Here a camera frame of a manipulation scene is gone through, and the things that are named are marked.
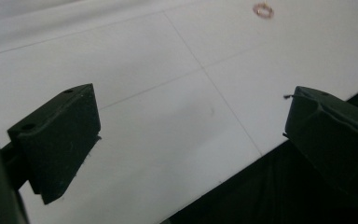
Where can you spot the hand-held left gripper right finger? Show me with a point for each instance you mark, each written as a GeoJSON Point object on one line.
{"type": "Point", "coordinates": [332, 137]}

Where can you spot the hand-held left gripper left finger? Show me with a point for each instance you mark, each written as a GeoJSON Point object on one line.
{"type": "Point", "coordinates": [56, 137]}

